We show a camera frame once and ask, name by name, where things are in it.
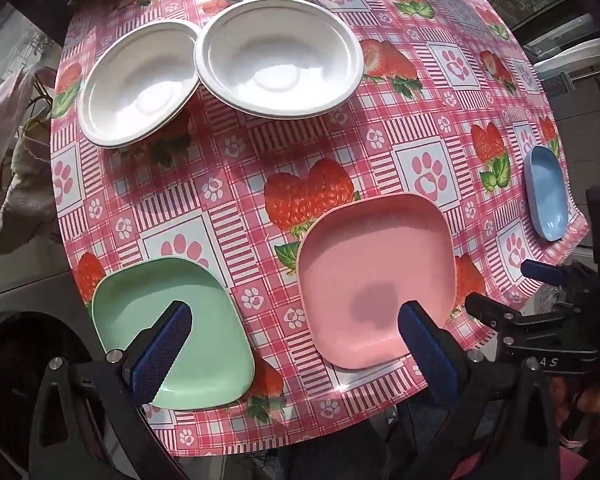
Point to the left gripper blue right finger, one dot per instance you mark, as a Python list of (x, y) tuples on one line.
[(435, 351)]

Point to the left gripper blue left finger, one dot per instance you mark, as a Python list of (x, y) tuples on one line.
[(154, 350)]

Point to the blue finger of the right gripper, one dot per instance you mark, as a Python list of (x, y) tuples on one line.
[(543, 272), (489, 312)]

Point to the blue square plate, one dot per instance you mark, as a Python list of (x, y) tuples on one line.
[(546, 193)]

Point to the pink square plate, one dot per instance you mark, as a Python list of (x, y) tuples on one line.
[(360, 262)]

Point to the green square plate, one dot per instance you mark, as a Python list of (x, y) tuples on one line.
[(215, 366)]

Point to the washing machine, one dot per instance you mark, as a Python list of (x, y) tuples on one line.
[(38, 322)]

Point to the beige hanging towel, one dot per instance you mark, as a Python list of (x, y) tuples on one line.
[(28, 206)]

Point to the pink strawberry tablecloth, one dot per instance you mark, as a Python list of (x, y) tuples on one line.
[(448, 108)]

